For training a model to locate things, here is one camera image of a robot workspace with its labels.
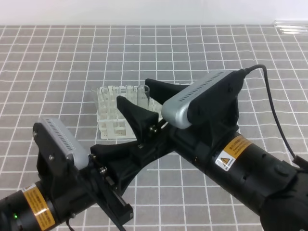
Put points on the spare glass tubes far corner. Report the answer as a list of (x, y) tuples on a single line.
[(291, 27)]

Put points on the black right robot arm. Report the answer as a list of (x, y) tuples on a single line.
[(275, 190)]

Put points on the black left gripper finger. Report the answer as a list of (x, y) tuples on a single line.
[(123, 170), (102, 155)]

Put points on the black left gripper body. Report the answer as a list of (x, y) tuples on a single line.
[(71, 191)]

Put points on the white plastic test tube rack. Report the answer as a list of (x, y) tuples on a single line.
[(114, 128)]

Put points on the grey checkered tablecloth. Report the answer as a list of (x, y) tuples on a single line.
[(53, 70)]

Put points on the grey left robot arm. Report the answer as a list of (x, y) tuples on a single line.
[(29, 210)]

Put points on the clear glass test tube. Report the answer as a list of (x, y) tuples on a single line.
[(143, 96)]

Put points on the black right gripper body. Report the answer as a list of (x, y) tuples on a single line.
[(205, 113)]

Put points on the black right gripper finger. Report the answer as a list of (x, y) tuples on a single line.
[(161, 91), (139, 119)]

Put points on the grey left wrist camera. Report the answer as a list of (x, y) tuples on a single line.
[(66, 141)]

